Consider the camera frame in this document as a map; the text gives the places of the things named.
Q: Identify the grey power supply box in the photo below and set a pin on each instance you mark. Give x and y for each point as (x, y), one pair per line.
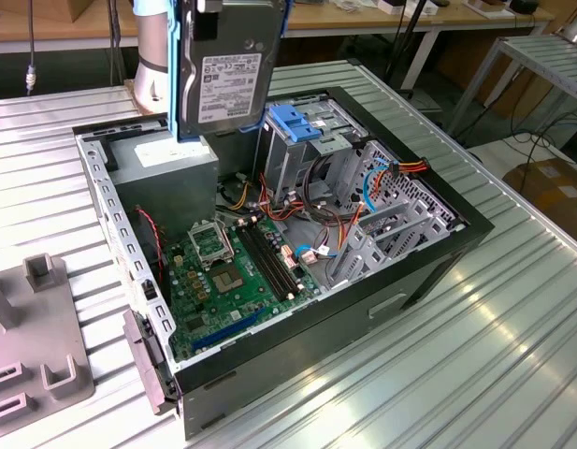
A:
(171, 187)

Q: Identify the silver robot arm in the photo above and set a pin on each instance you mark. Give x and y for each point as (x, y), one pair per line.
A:
(150, 47)

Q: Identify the metal slat side table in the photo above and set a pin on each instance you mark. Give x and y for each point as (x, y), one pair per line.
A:
(550, 58)

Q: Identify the green motherboard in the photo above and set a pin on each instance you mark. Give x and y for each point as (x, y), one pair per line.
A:
(250, 304)

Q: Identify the hard disk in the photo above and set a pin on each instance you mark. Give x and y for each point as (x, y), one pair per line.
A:
(232, 89)

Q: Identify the black open PC case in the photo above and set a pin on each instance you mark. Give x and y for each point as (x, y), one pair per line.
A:
(316, 337)

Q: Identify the small white box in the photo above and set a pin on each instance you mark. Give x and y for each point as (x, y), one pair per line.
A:
(395, 7)

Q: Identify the blue expansion slot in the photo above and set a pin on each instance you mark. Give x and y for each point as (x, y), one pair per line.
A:
(227, 329)

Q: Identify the metal disk bay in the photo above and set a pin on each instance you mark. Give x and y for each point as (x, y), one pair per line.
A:
(412, 234)

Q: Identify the large cardboard box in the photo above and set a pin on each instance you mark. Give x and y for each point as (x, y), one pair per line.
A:
(550, 187)

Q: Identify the tan white box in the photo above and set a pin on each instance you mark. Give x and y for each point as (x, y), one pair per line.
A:
(489, 8)

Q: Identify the small black device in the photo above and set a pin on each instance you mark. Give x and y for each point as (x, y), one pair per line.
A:
(524, 5)

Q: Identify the grey parts rack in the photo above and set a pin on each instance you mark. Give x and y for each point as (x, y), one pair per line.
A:
(35, 337)

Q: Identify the black RAM slot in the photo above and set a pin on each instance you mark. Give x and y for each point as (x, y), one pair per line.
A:
(270, 260)
(259, 265)
(264, 262)
(277, 257)

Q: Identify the wooden desk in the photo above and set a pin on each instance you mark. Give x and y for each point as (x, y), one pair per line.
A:
(344, 21)

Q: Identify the black square chipset chip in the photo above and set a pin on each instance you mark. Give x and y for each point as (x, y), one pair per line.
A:
(193, 322)

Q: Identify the black tripod stand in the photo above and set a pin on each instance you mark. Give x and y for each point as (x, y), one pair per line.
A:
(412, 35)

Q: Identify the blue plastic drive latch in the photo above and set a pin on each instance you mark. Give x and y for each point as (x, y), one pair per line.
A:
(292, 124)

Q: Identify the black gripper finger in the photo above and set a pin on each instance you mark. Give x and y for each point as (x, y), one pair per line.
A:
(206, 25)

